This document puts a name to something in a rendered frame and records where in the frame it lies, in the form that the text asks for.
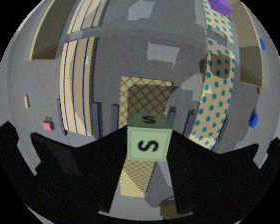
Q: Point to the beige strip with teal dots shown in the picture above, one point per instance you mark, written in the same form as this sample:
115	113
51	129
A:
214	100

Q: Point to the pale green letter cube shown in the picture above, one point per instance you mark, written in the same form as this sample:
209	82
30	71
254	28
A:
148	137

